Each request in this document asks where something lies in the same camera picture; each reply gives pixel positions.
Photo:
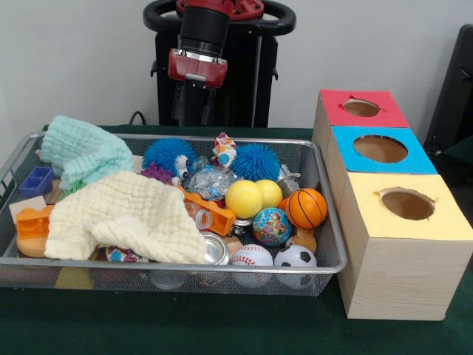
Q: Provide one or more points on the small orange basketball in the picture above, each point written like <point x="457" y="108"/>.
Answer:
<point x="307" y="208"/>

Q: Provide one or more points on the shallow clear mesh bin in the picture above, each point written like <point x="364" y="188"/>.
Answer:
<point x="44" y="275"/>

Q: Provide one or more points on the small baseball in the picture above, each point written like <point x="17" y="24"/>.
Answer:
<point x="253" y="256"/>

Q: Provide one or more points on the dark green table cloth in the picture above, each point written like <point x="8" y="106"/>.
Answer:
<point x="185" y="325"/>

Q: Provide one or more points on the blue spiky ball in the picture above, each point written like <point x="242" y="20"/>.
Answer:
<point x="256" y="163"/>
<point x="168" y="155"/>

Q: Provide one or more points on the wooden box with three holes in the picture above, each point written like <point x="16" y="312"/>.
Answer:
<point x="392" y="274"/>

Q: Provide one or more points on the small yellow ball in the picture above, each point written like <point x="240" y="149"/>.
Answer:
<point x="271" y="192"/>

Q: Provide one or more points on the globe print ball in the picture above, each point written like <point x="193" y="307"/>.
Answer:
<point x="272" y="226"/>

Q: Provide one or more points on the black chair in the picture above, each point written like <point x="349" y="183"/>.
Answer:
<point x="454" y="96"/>

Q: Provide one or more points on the large yellow ball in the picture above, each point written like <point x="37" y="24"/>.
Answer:
<point x="244" y="200"/>

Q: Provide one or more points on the cream waffle cloth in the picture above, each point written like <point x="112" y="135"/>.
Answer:
<point x="126" y="214"/>

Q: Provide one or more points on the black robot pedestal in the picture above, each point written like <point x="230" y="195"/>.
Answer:
<point x="244" y="81"/>

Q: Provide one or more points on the mint green cloth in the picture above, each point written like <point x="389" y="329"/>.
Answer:
<point x="85" y="151"/>

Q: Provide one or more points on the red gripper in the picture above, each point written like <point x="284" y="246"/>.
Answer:
<point x="196" y="69"/>

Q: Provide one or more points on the small soccer ball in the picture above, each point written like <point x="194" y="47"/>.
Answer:
<point x="295" y="257"/>

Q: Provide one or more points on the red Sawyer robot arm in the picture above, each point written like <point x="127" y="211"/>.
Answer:
<point x="207" y="29"/>

